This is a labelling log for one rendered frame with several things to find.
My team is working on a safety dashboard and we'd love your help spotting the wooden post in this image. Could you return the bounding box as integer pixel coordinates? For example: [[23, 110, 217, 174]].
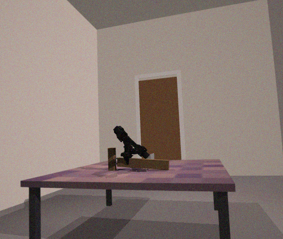
[[108, 148, 116, 171]]

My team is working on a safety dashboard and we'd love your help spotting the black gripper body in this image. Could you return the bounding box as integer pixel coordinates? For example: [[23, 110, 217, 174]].
[[121, 145, 134, 156]]

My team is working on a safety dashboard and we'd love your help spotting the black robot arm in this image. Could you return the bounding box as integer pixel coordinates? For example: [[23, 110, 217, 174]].
[[113, 126, 149, 159]]

